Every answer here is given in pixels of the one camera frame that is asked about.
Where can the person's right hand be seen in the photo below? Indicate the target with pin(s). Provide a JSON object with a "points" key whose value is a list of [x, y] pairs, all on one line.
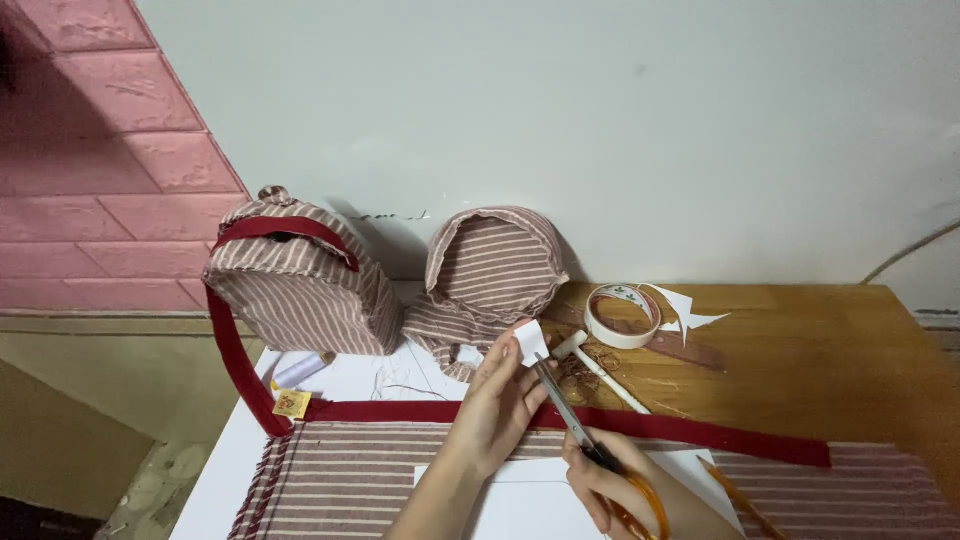
{"points": [[615, 480]]}

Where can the person's left hand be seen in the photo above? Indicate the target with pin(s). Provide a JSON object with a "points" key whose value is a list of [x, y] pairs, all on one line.
{"points": [[491, 412]]}

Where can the person's right fingers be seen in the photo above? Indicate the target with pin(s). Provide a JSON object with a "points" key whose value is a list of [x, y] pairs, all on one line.
{"points": [[583, 480]]}

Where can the small white paper piece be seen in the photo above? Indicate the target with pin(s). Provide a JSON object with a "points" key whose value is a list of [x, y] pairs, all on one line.
{"points": [[532, 341]]}

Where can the white paper sheet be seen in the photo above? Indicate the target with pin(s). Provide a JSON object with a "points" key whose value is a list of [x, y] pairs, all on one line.
{"points": [[525, 502]]}

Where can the white seam ripper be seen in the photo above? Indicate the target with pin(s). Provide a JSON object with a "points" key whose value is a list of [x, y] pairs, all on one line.
{"points": [[611, 381]]}

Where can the brown thread tangle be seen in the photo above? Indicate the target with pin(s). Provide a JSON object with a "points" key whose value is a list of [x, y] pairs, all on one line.
{"points": [[581, 375]]}

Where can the dark red fabric band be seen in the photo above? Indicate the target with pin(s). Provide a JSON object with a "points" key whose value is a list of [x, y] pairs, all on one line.
{"points": [[712, 436]]}

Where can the white tape roll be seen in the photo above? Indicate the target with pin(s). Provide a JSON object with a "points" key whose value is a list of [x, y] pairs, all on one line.
{"points": [[600, 326]]}

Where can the jagged white paper scrap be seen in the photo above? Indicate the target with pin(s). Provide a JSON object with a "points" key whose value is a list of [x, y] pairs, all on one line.
{"points": [[681, 307]]}

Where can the round striped fabric pouch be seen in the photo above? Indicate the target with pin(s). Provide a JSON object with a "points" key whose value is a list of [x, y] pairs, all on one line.
{"points": [[491, 262]]}

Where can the striped fabric sheet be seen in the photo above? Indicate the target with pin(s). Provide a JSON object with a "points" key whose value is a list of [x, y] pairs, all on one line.
{"points": [[345, 480]]}

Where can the yellow fabric label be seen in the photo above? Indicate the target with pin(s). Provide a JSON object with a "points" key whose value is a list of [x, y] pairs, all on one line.
{"points": [[292, 403]]}

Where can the white thread spool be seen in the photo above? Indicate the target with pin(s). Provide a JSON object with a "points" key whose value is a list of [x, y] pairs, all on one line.
{"points": [[300, 370]]}

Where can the torn tape strip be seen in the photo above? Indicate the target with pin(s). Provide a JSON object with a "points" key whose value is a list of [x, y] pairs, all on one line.
{"points": [[390, 217]]}

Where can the striped fabric backpack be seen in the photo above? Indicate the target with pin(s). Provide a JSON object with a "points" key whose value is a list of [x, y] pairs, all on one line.
{"points": [[300, 300]]}

